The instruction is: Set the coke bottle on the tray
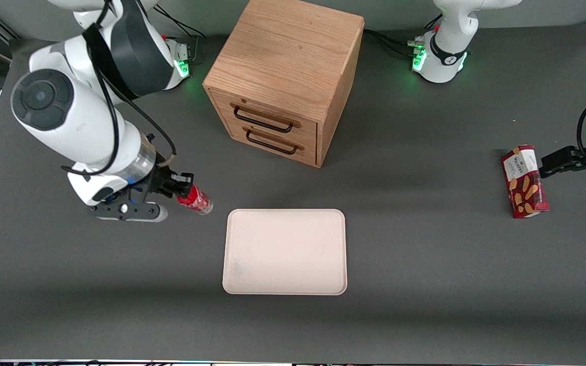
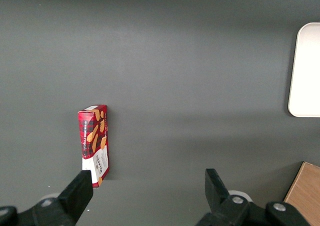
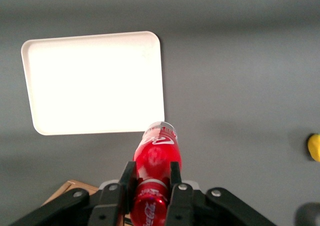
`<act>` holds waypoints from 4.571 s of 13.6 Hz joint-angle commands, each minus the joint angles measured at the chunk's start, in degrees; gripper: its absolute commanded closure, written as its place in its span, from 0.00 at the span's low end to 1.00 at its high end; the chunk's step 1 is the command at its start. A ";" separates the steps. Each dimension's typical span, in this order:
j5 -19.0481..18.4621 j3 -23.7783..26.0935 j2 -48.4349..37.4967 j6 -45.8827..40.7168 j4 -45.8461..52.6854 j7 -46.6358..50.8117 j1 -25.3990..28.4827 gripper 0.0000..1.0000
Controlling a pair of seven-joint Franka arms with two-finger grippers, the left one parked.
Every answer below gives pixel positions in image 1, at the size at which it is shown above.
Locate black base cables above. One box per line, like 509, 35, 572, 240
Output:
153, 5, 207, 39
364, 28, 418, 57

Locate black right base cables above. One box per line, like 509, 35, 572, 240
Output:
153, 5, 207, 39

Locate red biscuit box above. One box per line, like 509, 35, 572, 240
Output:
501, 145, 550, 219

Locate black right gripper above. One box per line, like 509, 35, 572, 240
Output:
138, 159, 195, 199

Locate beige rectangular tray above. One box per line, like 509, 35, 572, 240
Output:
222, 208, 348, 296

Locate black left base cables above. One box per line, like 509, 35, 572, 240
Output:
364, 28, 418, 57

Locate grey base connector box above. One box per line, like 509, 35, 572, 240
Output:
172, 42, 192, 66

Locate red coke bottle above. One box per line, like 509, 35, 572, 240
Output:
176, 184, 214, 216

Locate black drawer handle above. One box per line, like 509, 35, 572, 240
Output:
230, 102, 302, 134
243, 127, 305, 155

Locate wooden two-drawer cabinet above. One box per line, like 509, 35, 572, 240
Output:
202, 0, 365, 168

